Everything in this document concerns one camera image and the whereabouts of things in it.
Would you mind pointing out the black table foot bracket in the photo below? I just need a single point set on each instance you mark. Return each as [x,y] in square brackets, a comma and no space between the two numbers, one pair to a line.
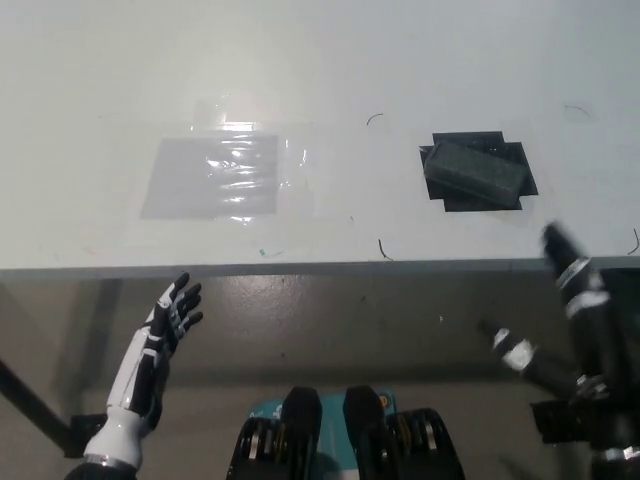
[555,422]
[82,435]

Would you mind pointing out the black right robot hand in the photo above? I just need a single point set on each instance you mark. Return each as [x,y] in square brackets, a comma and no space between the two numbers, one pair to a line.
[585,300]

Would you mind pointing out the black robot legs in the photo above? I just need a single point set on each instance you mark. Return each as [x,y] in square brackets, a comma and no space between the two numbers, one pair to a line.
[360,440]

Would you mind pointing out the black diagonal table leg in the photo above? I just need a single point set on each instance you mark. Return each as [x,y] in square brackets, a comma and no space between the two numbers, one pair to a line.
[30,400]

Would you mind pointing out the dark grey whiteboard eraser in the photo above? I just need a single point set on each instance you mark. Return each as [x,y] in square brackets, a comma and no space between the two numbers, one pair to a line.
[472,172]

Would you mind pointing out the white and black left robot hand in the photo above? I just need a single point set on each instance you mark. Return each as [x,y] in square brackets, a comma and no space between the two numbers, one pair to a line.
[145,360]

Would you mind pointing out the small teal tape piece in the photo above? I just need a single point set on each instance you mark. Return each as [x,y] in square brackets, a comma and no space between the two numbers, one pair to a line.
[263,251]

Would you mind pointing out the clear plastic film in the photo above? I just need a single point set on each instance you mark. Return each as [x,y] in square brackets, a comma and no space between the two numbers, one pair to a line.
[295,165]

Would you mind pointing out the black tape marked spot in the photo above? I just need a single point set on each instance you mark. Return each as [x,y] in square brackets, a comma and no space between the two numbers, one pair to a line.
[450,202]

